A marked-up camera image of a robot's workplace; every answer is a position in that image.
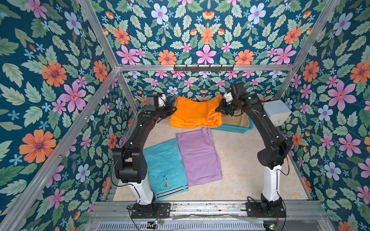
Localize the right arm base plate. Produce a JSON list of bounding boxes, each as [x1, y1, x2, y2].
[[245, 201, 286, 218]]

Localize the orange pants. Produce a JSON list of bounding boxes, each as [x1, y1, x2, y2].
[[169, 95, 223, 129]]

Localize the beige corduroy pants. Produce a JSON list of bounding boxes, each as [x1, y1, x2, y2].
[[222, 110, 251, 128]]

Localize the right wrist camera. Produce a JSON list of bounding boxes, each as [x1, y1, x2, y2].
[[223, 83, 246, 103]]

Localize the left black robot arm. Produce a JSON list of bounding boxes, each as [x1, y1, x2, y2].
[[112, 103, 177, 206]]

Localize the teal plastic basket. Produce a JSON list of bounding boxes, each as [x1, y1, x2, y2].
[[213, 118, 254, 134]]

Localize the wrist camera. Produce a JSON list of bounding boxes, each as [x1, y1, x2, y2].
[[223, 83, 246, 103], [146, 94, 166, 108]]

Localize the purple pants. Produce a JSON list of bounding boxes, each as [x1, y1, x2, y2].
[[176, 128, 223, 187]]

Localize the teal pants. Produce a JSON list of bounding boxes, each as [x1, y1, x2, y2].
[[143, 139, 188, 201]]

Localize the light grey cube box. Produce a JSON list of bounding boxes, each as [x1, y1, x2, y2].
[[263, 100, 292, 127]]

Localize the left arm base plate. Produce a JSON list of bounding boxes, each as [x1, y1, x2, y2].
[[130, 203, 171, 218]]

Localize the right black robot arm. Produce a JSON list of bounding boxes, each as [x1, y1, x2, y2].
[[216, 92, 293, 215]]

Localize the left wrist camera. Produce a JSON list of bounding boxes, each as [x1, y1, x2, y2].
[[146, 94, 166, 108]]

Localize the black hook rail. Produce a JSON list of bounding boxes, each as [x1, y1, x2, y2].
[[173, 64, 235, 72]]

